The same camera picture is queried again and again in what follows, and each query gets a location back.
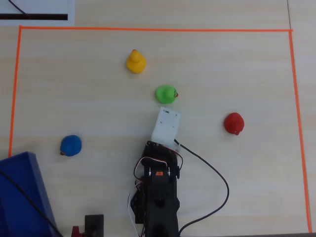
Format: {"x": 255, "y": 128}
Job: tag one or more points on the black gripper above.
{"x": 153, "y": 147}

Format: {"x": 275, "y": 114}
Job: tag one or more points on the blue rubber duck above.
{"x": 71, "y": 145}

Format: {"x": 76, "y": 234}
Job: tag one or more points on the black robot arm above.
{"x": 160, "y": 200}

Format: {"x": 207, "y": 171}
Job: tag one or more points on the green rubber duck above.
{"x": 165, "y": 94}

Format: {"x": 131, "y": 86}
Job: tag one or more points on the red rubber duck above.
{"x": 233, "y": 123}

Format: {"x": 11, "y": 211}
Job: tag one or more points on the yellow rubber duck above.
{"x": 135, "y": 63}

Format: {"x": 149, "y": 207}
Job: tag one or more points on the blue plastic box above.
{"x": 17, "y": 197}

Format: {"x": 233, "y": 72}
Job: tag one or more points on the black clamp block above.
{"x": 94, "y": 224}

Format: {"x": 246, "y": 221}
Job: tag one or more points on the orange tape strip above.
{"x": 297, "y": 111}
{"x": 148, "y": 29}
{"x": 14, "y": 86}

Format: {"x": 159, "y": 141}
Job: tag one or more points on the white board with black stripe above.
{"x": 49, "y": 7}

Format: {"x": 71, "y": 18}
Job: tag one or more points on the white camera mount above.
{"x": 166, "y": 126}

